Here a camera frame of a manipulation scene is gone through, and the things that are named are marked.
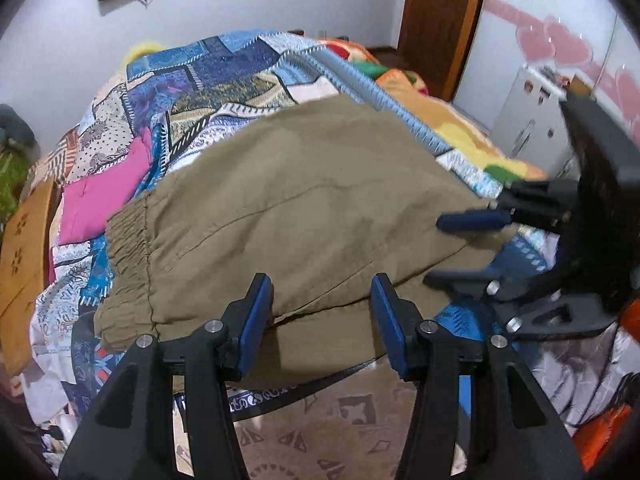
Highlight yellow plush item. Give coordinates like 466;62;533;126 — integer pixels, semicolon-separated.
121;40;167;65

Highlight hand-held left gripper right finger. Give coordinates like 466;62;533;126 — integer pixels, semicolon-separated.
370;273;587;480

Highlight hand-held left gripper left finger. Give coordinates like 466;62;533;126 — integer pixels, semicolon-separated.
59;273;275;480

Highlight patchwork quilt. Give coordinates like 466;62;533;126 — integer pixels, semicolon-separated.
29;32;640;480

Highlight white wardrobe with pink hearts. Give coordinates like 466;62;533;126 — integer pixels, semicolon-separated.
451;0;640;163

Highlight green cloth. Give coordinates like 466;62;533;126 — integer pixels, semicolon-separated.
0;104;42;228

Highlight brown wooden door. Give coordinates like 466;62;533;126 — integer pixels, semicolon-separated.
397;0;492;102

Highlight olive green pants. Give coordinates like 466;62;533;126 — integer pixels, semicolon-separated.
94;95;522;392

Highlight orange cloth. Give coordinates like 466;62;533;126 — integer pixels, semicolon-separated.
571;297;640;468

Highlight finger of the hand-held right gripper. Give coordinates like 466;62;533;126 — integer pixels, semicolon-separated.
436;178;582;235
423;255;622;339

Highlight white cabinet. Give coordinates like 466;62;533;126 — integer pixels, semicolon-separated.
491;64;583;177

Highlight orange yellow green blanket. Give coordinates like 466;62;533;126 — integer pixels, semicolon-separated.
320;37;549;182

